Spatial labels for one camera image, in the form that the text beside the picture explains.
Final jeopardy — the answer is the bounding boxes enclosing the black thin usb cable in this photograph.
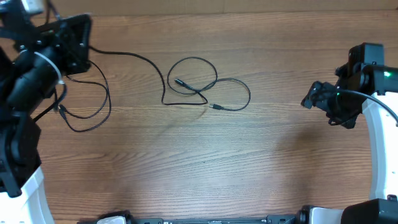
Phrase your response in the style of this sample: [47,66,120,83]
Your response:
[88,45,251,112]

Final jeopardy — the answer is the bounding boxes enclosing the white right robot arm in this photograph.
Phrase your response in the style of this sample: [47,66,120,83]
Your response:
[295,64,397,223]

